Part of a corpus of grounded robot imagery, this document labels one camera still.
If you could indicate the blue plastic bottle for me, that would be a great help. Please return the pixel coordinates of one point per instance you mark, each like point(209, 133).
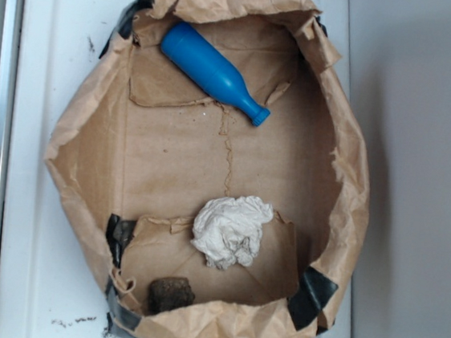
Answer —
point(210, 70)

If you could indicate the dark brown rock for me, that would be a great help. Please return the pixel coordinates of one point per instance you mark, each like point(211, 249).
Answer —
point(167, 294)

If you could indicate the brown paper bag tray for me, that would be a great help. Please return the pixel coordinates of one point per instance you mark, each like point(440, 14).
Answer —
point(140, 149)

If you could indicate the crumpled white paper towel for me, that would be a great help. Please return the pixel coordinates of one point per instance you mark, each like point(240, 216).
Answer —
point(228, 231)

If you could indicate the white plastic tray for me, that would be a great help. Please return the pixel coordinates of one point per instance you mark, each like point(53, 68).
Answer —
point(46, 288)

